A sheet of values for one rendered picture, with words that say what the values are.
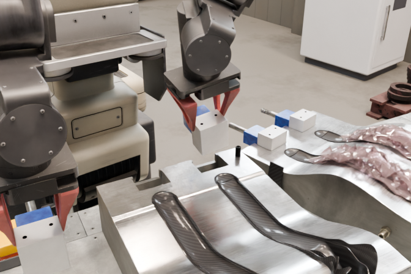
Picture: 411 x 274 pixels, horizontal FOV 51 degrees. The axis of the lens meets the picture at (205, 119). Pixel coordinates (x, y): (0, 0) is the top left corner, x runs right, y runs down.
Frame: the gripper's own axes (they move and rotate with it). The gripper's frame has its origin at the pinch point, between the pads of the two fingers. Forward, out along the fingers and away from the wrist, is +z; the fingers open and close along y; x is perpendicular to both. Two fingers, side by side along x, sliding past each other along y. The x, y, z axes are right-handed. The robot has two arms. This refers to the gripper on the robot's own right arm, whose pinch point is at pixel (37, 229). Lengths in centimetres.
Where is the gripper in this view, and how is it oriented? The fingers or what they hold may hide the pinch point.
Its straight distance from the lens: 55.8
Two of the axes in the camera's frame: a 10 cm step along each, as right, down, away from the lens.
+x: -4.7, -4.1, 7.8
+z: -0.1, 8.9, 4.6
